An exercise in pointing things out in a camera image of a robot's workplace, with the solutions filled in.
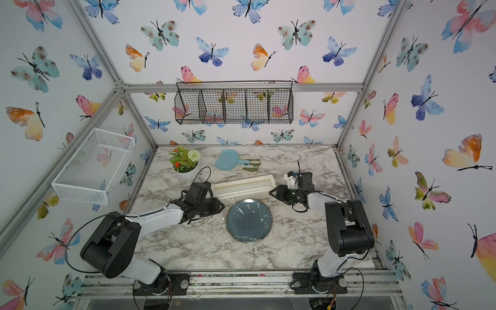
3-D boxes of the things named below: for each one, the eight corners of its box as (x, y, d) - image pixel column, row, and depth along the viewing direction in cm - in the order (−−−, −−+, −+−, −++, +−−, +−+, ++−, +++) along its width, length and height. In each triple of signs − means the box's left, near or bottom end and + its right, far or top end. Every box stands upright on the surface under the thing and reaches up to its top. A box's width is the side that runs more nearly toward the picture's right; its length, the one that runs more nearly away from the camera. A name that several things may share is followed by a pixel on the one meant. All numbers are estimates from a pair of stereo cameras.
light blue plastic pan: (215, 171, 111) (214, 166, 108) (218, 153, 120) (217, 149, 117) (249, 171, 111) (249, 166, 108) (249, 153, 120) (249, 149, 117)
